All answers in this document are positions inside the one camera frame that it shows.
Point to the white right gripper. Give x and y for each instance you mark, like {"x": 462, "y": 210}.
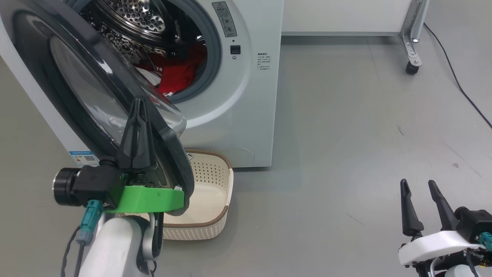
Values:
{"x": 434, "y": 246}

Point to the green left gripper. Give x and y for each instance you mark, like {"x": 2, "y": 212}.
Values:
{"x": 150, "y": 200}

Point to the red and white shorts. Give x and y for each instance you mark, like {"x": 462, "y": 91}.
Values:
{"x": 148, "y": 75}

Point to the red number 23 jersey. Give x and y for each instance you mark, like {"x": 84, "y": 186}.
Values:
{"x": 180, "y": 73}

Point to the washing machine door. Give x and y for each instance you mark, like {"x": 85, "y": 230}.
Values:
{"x": 77, "y": 84}

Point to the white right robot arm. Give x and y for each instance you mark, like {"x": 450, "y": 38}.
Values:
{"x": 461, "y": 271}

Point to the cream perforated laundry basket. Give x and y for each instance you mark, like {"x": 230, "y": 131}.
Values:
{"x": 207, "y": 200}

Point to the white washing machine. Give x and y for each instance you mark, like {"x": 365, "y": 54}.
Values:
{"x": 250, "y": 115}

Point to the blue energy label sticker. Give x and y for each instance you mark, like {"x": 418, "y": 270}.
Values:
{"x": 85, "y": 158}

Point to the grey warning sticker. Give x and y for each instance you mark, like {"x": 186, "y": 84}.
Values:
{"x": 225, "y": 19}

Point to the white partition panel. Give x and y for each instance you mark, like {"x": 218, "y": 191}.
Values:
{"x": 346, "y": 15}

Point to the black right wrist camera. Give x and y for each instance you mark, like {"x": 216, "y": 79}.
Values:
{"x": 474, "y": 223}

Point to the metal frame leg with caster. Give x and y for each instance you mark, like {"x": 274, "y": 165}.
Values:
{"x": 413, "y": 38}

